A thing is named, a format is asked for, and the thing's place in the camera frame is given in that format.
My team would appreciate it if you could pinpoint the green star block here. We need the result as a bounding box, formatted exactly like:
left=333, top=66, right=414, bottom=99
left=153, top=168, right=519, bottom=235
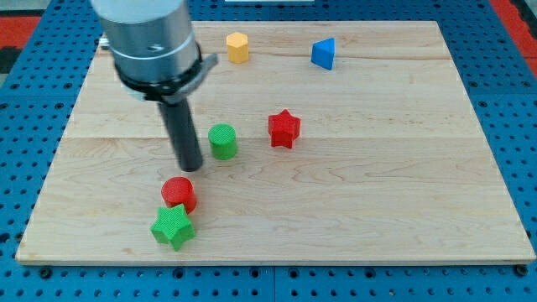
left=150, top=204, right=196, bottom=251

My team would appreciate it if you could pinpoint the green cylinder block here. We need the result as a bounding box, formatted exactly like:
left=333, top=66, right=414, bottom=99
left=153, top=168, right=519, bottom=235
left=208, top=123, right=237, bottom=160

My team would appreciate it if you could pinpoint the red cylinder block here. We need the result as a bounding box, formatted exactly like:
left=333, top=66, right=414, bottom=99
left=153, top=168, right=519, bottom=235
left=161, top=176, right=197, bottom=214

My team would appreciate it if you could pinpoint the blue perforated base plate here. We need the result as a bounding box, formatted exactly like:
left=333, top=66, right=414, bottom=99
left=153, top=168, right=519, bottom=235
left=1, top=1, right=536, bottom=301

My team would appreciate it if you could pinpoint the yellow hexagon block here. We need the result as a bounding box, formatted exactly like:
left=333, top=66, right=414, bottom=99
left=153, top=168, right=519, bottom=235
left=226, top=32, right=249, bottom=64

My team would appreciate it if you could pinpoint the wooden board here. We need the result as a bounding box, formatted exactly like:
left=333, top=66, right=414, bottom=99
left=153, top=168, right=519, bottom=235
left=16, top=21, right=535, bottom=266

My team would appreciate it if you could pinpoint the blue triangle block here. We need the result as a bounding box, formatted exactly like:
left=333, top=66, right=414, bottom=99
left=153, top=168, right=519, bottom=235
left=310, top=38, right=336, bottom=70

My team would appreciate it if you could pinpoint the red star block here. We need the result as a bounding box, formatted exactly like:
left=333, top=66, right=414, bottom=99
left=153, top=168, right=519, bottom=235
left=268, top=109, right=301, bottom=148

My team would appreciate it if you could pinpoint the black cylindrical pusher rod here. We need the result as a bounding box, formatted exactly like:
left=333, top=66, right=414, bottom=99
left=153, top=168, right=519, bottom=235
left=158, top=100, right=203, bottom=172

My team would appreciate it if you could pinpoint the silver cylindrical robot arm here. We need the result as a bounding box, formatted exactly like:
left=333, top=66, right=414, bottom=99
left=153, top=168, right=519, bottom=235
left=91, top=0, right=218, bottom=104

